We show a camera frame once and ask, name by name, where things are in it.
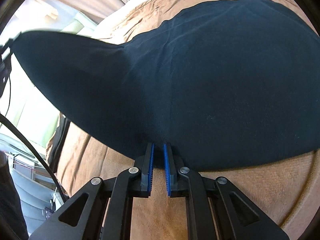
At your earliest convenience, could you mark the black teddy bear t-shirt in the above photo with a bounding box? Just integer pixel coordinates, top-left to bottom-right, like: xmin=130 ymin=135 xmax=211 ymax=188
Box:
xmin=11 ymin=0 xmax=319 ymax=171

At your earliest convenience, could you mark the dark sleeve left forearm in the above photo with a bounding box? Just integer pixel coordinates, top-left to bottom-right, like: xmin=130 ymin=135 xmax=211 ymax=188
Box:
xmin=0 ymin=151 xmax=29 ymax=239

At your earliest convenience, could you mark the cream white duvet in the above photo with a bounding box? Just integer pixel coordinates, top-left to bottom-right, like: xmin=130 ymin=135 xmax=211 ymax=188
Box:
xmin=91 ymin=0 xmax=149 ymax=40

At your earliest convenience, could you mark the brown bed blanket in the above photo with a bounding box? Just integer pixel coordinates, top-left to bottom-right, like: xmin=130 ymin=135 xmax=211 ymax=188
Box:
xmin=46 ymin=0 xmax=320 ymax=240

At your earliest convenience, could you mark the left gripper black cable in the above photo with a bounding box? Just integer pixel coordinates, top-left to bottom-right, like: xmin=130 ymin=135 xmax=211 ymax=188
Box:
xmin=0 ymin=76 xmax=68 ymax=203

